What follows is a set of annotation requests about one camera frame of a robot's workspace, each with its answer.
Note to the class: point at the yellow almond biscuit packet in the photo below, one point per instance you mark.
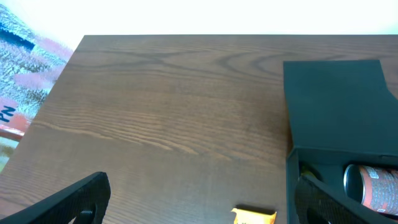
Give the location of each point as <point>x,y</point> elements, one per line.
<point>250,217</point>

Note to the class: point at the red Pringles can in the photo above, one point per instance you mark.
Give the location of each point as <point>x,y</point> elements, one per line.
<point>373,187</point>

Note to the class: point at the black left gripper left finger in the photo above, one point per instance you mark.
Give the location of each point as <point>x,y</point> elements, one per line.
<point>84,201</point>

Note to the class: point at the green yellow snack packet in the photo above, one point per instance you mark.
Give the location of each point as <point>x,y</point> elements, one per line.
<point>305,170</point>

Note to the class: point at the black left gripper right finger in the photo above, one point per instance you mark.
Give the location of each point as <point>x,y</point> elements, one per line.
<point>315,202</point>

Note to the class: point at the black box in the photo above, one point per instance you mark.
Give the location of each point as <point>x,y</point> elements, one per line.
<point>340,113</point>

